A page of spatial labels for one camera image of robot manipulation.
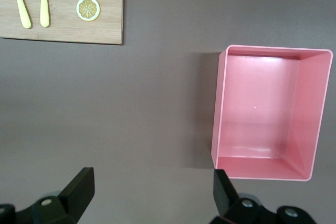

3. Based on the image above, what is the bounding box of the wooden cutting board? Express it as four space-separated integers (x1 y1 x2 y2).
0 0 124 45

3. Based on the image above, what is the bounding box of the lemon slice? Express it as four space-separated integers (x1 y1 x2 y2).
76 0 101 22

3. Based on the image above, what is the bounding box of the yellow plastic fork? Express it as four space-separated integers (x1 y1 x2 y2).
35 0 50 28

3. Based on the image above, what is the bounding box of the yellow plastic knife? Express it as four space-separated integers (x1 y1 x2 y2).
6 0 32 29

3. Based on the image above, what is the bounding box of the pink plastic bin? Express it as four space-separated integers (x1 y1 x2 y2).
211 44 334 182

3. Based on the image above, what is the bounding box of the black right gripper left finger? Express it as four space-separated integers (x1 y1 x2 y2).
0 167 96 224

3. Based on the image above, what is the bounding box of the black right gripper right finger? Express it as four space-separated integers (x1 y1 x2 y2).
211 168 316 224

